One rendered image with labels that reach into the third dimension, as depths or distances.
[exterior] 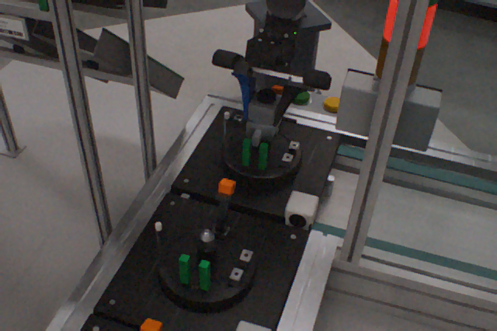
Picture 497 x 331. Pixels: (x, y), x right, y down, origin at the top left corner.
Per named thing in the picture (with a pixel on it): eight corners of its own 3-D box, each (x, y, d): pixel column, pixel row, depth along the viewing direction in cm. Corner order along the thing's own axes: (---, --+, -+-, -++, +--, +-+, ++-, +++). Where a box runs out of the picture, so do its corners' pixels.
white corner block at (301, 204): (290, 206, 92) (292, 189, 89) (317, 213, 91) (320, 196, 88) (282, 226, 88) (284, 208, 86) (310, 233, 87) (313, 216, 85)
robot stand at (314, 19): (294, 67, 140) (302, -6, 127) (321, 99, 130) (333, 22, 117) (241, 78, 136) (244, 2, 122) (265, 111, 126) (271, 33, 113)
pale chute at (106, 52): (122, 80, 111) (130, 59, 111) (176, 99, 106) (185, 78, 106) (30, 34, 84) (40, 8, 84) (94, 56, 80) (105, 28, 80)
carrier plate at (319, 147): (221, 114, 109) (221, 105, 108) (340, 142, 104) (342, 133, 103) (171, 194, 92) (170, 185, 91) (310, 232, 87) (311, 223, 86)
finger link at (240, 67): (239, 61, 90) (233, 59, 86) (293, 73, 88) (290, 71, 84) (237, 73, 90) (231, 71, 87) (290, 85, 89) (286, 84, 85)
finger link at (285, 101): (286, 84, 90) (279, 82, 84) (307, 88, 89) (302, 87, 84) (276, 126, 91) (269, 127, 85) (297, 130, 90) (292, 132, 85)
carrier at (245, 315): (167, 200, 91) (161, 142, 83) (307, 239, 86) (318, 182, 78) (94, 318, 74) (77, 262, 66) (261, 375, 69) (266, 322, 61)
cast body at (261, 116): (257, 114, 95) (259, 80, 91) (281, 120, 94) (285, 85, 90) (241, 143, 89) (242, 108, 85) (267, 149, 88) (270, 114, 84)
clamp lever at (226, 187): (216, 224, 82) (223, 177, 79) (229, 228, 81) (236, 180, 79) (207, 234, 78) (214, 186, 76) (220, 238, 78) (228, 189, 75)
